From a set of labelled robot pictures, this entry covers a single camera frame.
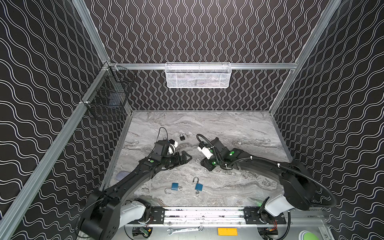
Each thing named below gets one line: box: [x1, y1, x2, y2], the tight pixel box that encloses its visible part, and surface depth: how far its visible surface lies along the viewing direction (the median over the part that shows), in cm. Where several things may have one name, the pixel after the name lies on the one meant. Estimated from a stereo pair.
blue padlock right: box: [192, 177, 204, 191], surface depth 86 cm
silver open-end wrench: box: [167, 225, 205, 236], surface depth 72 cm
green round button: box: [299, 230, 320, 240], surface depth 70 cm
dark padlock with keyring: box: [179, 133, 190, 141], surface depth 106 cm
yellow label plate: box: [217, 228, 238, 236], surface depth 71 cm
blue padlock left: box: [164, 182, 183, 195], surface depth 85 cm
